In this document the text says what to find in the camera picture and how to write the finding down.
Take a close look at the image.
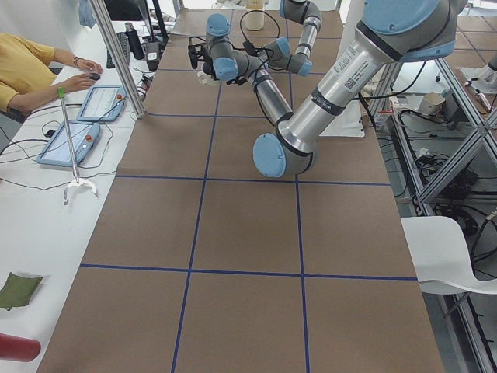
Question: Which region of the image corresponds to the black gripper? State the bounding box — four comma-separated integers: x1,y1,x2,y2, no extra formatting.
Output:
226,75,248,86
202,55,216,78

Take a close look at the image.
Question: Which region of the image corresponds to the white mug with handle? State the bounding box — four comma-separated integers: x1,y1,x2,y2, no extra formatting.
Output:
196,71,221,87

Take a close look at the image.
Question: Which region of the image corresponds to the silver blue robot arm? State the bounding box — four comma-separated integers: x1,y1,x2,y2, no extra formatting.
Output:
188,0,465,178
239,1,322,77

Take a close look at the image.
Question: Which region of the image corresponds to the beige cylindrical cup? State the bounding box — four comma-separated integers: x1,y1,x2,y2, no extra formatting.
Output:
243,2,265,31

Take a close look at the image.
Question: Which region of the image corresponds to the paper cup on shelf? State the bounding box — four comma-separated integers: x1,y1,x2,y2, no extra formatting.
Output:
418,92,446,115

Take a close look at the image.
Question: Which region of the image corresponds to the black box with label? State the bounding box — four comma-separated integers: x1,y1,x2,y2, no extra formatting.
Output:
144,42,161,71

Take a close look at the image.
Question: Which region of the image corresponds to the black water bottle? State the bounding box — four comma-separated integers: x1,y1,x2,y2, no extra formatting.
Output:
124,22,144,60

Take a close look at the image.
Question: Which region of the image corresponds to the black keyboard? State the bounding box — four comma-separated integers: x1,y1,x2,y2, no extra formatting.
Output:
106,31,130,69

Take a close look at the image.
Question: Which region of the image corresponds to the black monitor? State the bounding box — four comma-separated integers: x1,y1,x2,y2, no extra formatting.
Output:
104,0,148,21

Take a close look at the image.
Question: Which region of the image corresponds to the upper blue teach pendant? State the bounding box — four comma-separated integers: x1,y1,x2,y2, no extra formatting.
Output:
77,85,127,122

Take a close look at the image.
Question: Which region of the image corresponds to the blue teach pendant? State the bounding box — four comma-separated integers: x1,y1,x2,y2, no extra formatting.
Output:
36,121,103,168
77,85,127,122

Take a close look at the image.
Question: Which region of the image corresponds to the lower blue teach pendant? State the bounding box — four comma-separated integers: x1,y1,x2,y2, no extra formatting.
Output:
36,121,103,168

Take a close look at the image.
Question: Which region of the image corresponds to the person in yellow shirt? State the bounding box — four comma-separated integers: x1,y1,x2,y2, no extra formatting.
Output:
1,33,103,116

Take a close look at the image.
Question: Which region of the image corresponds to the white chair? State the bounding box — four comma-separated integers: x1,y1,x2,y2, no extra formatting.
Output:
401,216,496,295

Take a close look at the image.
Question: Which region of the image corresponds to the green cloth pouch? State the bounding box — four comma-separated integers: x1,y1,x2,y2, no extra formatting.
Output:
1,272,43,311

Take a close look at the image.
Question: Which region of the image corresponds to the red cylinder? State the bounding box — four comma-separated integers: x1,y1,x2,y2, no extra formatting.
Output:
0,333,41,362

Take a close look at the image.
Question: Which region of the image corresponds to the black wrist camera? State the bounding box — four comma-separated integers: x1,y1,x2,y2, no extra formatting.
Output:
188,37,206,70

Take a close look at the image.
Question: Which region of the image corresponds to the aluminium frame post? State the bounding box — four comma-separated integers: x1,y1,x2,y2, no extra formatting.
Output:
89,0,146,119

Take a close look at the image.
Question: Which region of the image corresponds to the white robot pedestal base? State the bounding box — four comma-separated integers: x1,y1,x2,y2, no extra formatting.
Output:
321,0,365,138

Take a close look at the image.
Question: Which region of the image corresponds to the grabber stick green handle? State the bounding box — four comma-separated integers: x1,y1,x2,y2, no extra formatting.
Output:
57,86,98,206

